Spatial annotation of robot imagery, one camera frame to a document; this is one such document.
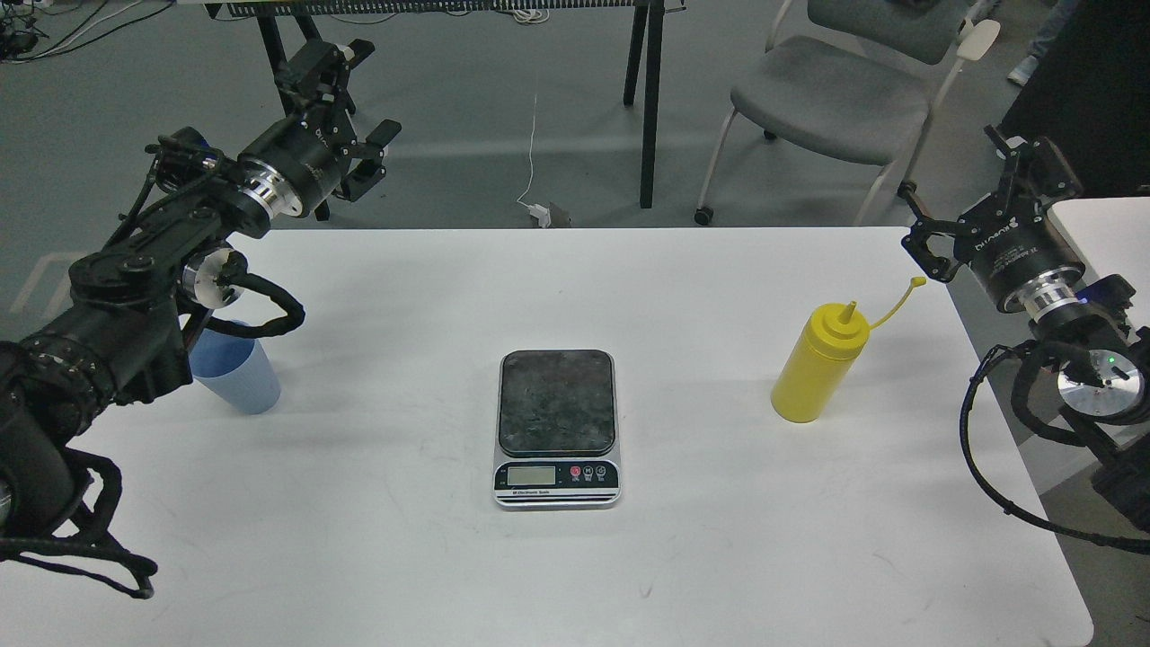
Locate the black cabinet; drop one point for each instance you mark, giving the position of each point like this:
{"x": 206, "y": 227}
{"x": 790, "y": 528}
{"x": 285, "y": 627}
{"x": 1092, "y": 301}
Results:
{"x": 1090, "y": 97}

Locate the grey office chair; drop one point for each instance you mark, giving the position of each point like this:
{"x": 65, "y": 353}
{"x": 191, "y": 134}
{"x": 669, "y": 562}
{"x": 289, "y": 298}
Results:
{"x": 854, "y": 107}

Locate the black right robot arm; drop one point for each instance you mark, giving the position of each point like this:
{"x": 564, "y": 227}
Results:
{"x": 1084, "y": 367}

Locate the yellow squeeze seasoning bottle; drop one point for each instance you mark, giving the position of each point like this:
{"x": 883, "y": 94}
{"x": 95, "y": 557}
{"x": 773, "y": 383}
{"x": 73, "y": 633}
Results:
{"x": 832, "y": 339}

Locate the blue ribbed plastic cup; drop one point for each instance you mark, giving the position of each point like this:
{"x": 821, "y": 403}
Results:
{"x": 237, "y": 370}

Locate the white side table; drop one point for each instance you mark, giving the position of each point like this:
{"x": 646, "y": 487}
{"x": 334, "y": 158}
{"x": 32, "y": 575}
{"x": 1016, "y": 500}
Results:
{"x": 1111, "y": 236}

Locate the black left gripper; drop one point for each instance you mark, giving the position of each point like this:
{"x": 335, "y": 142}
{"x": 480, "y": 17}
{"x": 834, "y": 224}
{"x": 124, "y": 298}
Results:
{"x": 296, "y": 165}

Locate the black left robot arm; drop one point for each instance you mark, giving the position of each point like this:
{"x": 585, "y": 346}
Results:
{"x": 140, "y": 304}

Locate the black-legged background table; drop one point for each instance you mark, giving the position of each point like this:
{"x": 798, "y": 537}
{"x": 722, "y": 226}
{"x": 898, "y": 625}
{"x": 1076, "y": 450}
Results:
{"x": 504, "y": 103}

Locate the silver digital kitchen scale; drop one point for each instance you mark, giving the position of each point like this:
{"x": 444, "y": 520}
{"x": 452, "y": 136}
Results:
{"x": 557, "y": 443}

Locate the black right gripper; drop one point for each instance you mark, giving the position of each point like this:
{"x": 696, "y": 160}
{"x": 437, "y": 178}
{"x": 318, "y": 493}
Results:
{"x": 1006, "y": 240}

